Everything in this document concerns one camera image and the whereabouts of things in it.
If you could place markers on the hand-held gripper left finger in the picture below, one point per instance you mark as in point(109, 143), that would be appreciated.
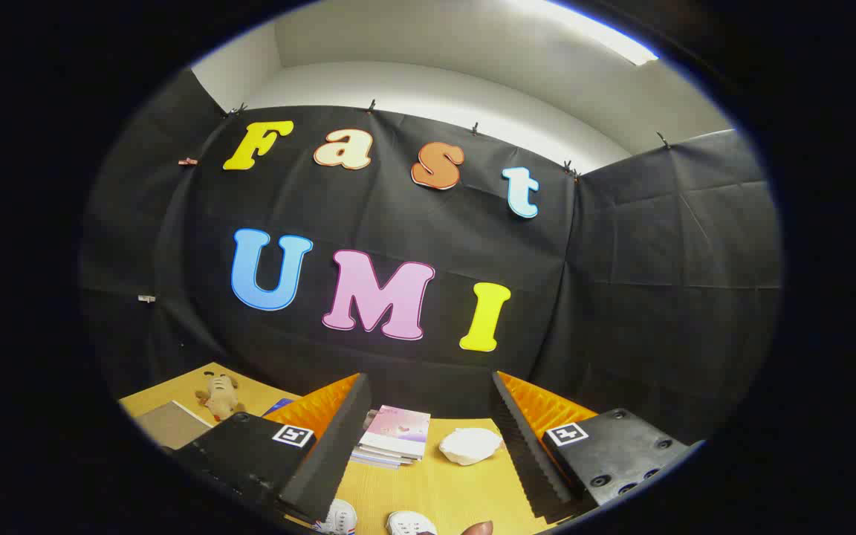
point(339, 453)

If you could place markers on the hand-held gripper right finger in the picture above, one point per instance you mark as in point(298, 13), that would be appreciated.
point(524, 453)

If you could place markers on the white striped canvas shoe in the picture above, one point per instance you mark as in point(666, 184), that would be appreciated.
point(407, 524)
point(340, 516)

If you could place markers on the beige fabric storage box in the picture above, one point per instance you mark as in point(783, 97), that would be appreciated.
point(172, 425)

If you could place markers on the pale blue book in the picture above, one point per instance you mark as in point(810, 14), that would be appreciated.
point(372, 461)

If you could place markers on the white crumpled cloth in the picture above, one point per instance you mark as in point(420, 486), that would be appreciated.
point(470, 446)

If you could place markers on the blue cover book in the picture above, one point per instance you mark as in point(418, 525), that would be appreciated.
point(279, 406)

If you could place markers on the tan plush toy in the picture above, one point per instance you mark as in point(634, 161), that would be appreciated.
point(218, 397)

